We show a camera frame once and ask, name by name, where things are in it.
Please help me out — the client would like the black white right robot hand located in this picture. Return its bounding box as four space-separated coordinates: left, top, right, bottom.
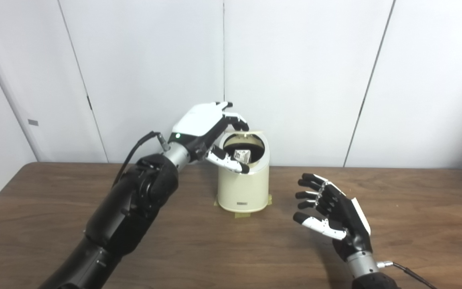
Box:
293 173 373 261

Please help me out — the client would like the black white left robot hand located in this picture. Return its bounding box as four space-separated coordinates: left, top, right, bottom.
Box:
168 102 250 174

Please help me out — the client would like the small white green milk carton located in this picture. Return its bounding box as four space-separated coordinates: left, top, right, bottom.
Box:
233 149 251 164

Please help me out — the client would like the cream round bin lid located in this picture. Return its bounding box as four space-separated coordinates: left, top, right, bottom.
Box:
226 128 263 139

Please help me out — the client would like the cream-colored round bin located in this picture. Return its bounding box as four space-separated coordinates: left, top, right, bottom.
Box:
217 129 270 213

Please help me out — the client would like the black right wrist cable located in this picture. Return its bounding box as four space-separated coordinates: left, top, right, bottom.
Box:
377 261 438 289

